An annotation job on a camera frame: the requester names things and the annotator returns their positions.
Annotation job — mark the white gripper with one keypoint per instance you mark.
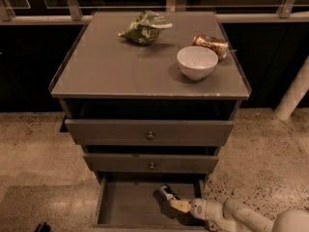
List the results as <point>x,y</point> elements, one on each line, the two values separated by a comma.
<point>197,207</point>

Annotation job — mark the blue silver redbull can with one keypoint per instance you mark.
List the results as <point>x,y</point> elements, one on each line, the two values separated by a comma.
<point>166,191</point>

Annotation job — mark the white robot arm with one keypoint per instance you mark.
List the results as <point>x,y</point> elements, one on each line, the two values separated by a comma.
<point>231,215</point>

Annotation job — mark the grey middle drawer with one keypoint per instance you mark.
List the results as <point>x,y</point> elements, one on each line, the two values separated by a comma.
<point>151,163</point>

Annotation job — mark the grey drawer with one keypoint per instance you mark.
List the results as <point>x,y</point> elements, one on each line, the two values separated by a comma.
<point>149,132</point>
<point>151,163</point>
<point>132,202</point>

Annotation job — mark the grey bottom drawer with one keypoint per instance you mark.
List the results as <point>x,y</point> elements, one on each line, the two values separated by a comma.
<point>132,202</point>

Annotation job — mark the grey top drawer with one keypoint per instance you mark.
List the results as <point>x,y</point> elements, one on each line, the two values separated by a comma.
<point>149,132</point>

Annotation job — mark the grey drawer cabinet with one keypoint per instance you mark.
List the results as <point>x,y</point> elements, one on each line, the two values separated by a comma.
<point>106,77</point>

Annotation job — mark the brown gold soda can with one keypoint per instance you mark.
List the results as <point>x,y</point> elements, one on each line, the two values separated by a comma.
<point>218,46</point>

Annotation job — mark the white bowl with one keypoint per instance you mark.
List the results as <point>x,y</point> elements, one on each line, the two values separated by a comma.
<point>196,62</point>

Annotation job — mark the black object on floor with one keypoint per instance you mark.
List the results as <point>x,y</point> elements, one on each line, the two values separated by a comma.
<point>42,227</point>

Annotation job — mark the white slanted pole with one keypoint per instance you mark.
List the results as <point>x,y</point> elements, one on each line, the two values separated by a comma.
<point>295,93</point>

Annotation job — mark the green chip bag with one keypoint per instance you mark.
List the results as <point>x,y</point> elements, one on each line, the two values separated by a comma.
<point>146,28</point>

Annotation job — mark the metal railing frame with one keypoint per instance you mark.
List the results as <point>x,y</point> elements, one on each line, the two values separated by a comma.
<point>226,11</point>

